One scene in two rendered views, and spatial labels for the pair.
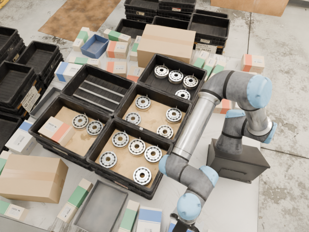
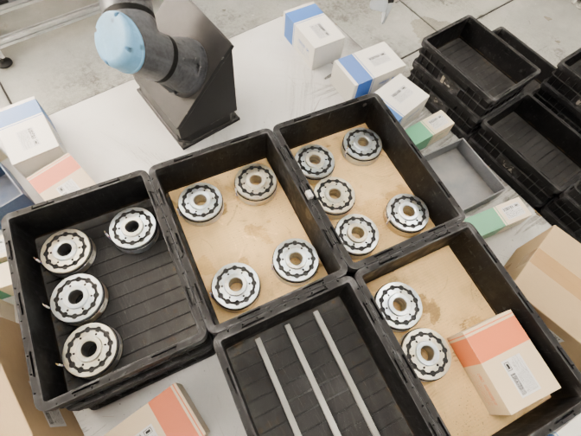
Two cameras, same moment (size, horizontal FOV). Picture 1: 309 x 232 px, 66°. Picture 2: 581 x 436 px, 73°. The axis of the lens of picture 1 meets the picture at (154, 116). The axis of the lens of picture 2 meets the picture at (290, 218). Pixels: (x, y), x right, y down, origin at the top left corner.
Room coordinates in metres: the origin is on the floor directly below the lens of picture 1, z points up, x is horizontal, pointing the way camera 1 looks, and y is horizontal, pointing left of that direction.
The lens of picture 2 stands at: (1.04, 0.28, 1.68)
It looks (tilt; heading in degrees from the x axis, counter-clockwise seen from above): 64 degrees down; 212
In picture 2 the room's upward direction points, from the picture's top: 8 degrees clockwise
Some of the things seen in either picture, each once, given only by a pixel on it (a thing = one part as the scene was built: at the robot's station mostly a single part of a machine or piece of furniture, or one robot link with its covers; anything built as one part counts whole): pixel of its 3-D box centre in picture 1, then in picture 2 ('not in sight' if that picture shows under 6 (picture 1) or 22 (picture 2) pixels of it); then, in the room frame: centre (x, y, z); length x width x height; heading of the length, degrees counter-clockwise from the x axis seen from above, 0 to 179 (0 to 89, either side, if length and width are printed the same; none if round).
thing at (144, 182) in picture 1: (142, 175); (362, 143); (0.41, 0.07, 0.86); 0.10 x 0.10 x 0.01
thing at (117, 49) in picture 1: (117, 49); not in sight; (1.51, 0.31, 0.74); 0.16 x 0.12 x 0.07; 83
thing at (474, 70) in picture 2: not in sight; (456, 94); (-0.50, 0.10, 0.37); 0.40 x 0.30 x 0.45; 76
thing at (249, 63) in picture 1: (252, 63); not in sight; (1.36, -0.78, 0.74); 0.16 x 0.12 x 0.07; 80
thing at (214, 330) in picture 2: (153, 111); (244, 220); (0.79, 0.01, 0.92); 0.40 x 0.30 x 0.02; 65
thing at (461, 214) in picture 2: (130, 152); (364, 173); (0.52, 0.13, 0.92); 0.40 x 0.30 x 0.02; 65
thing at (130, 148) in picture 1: (136, 146); (334, 195); (0.58, 0.10, 0.86); 0.10 x 0.10 x 0.01
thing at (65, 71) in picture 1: (71, 73); not in sight; (1.24, 0.65, 0.75); 0.20 x 0.12 x 0.09; 78
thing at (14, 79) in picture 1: (18, 96); not in sight; (1.29, 1.25, 0.37); 0.40 x 0.30 x 0.45; 166
